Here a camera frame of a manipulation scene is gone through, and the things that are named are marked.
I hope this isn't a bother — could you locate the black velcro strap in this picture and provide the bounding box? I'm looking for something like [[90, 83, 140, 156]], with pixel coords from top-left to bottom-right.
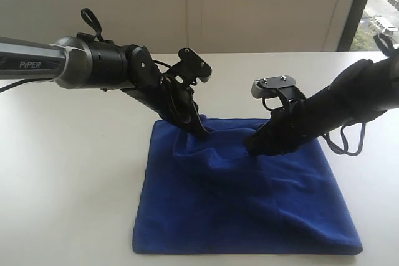
[[80, 7, 105, 42], [373, 32, 398, 58]]

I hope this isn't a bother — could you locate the white van outside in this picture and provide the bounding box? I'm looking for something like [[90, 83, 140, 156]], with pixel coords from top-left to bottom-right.
[[373, 17, 398, 35]]

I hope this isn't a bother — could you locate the black window frame post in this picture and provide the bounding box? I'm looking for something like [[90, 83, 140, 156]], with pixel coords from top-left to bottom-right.
[[336, 0, 367, 52]]

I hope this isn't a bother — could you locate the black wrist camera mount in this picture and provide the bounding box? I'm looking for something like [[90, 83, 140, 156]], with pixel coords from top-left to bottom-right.
[[251, 75, 306, 111], [166, 47, 212, 85]]

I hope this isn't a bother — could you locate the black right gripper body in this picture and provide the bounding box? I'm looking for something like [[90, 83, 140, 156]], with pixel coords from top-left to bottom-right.
[[261, 88, 352, 154]]

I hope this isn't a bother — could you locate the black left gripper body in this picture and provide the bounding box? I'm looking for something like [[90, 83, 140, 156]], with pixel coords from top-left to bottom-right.
[[121, 45, 198, 129]]

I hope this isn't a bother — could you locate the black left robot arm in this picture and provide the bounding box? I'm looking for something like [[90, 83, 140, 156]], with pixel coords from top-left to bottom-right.
[[1, 35, 212, 138]]

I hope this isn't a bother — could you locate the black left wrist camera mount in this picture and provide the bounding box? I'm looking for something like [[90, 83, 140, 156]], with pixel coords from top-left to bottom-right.
[[166, 47, 212, 85]]

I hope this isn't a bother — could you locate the black left velcro strap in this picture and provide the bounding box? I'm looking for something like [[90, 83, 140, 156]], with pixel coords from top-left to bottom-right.
[[80, 7, 105, 42]]

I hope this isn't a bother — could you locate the blue microfiber towel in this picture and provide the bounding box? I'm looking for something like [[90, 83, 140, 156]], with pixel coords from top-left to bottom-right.
[[132, 118, 362, 255]]

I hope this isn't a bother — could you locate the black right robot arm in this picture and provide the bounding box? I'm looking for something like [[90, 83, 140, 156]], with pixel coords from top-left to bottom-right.
[[244, 57, 398, 156]]

